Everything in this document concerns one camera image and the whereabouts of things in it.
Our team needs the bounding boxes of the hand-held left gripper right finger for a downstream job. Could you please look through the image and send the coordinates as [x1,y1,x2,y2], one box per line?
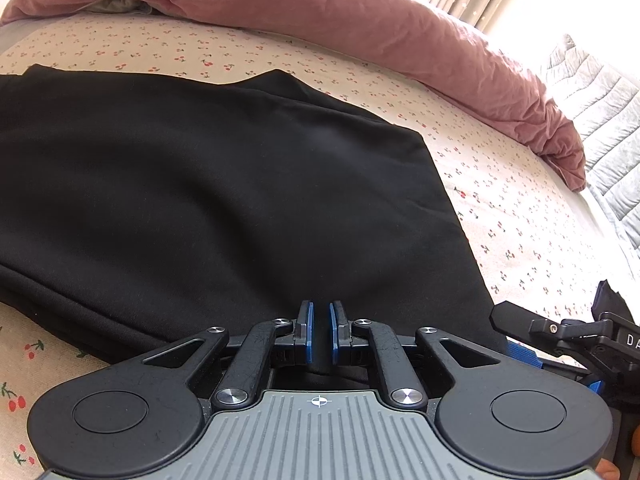
[327,300,502,407]

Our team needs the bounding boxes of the grey quilted blanket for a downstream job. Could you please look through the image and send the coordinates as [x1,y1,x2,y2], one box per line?
[536,34,640,251]

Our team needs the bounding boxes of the pink duvet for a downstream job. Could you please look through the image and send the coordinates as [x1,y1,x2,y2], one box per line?
[0,0,587,192]

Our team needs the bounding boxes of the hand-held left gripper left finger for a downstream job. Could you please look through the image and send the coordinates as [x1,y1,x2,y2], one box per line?
[142,300,316,408]

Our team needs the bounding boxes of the grey cloth under duvet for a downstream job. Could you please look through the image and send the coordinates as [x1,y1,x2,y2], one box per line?
[82,0,161,17]

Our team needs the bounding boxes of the black pants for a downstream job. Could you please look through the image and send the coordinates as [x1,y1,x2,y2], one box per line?
[0,64,508,375]

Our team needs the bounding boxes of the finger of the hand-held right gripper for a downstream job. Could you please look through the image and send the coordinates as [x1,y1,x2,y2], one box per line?
[504,341,603,395]
[489,301,563,348]

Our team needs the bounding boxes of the person's right hand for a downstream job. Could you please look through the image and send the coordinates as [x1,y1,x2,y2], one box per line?
[597,422,640,480]

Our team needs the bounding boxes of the grey mattress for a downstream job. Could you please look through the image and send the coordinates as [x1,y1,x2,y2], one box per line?
[0,22,38,53]

